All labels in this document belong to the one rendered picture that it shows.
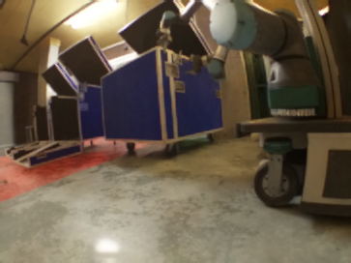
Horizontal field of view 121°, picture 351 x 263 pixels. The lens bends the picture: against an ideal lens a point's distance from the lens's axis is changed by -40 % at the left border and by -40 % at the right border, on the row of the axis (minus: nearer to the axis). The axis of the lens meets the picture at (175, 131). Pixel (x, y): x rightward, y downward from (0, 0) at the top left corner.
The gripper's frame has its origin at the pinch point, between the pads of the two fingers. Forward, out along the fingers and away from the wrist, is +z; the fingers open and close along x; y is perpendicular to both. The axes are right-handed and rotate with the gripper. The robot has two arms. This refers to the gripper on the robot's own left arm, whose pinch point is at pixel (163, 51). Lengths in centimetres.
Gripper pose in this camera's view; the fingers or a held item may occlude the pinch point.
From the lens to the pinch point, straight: 144.9
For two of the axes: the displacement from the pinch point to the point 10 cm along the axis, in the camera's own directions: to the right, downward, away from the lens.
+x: -7.7, 0.2, 6.4
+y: 6.4, 0.6, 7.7
